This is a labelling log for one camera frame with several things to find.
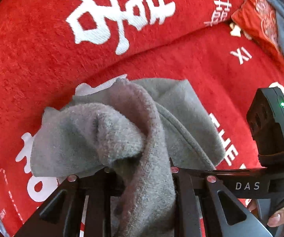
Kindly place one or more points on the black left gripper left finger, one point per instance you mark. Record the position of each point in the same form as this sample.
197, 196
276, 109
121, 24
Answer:
76, 199

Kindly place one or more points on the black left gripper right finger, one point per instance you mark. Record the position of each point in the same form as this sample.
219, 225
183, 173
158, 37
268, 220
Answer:
205, 207

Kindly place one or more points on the grey fleece garment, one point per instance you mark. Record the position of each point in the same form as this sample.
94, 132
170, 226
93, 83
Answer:
137, 128

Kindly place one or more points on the red blanket with white lettering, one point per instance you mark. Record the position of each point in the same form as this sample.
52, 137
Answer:
51, 50

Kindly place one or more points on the red embroidered pillow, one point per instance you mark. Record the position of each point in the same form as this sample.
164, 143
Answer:
258, 19

